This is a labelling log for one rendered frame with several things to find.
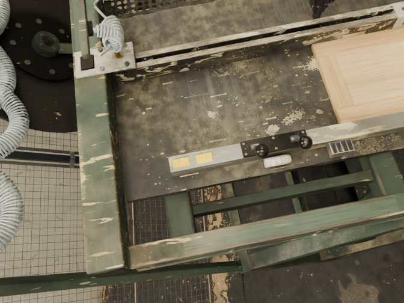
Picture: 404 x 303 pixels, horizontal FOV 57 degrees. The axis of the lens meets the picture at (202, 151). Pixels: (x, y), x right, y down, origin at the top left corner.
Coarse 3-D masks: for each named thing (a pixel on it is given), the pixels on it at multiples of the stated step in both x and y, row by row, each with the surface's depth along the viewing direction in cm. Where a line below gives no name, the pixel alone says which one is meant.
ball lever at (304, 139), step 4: (292, 136) 111; (296, 136) 110; (304, 136) 100; (308, 136) 100; (292, 140) 110; (296, 140) 108; (300, 140) 100; (304, 140) 99; (308, 140) 99; (312, 140) 100; (300, 144) 100; (304, 144) 99; (308, 144) 99; (312, 144) 100; (304, 148) 101
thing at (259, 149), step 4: (252, 144) 110; (256, 144) 110; (260, 144) 100; (264, 144) 100; (252, 148) 110; (256, 148) 100; (260, 148) 99; (264, 148) 99; (268, 148) 100; (256, 152) 100; (260, 152) 99; (264, 152) 99; (268, 152) 100; (260, 156) 100; (264, 156) 100
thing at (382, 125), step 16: (400, 112) 114; (320, 128) 113; (336, 128) 113; (352, 128) 113; (368, 128) 112; (384, 128) 112; (400, 128) 113; (320, 144) 113; (192, 160) 112; (224, 160) 111; (240, 160) 112
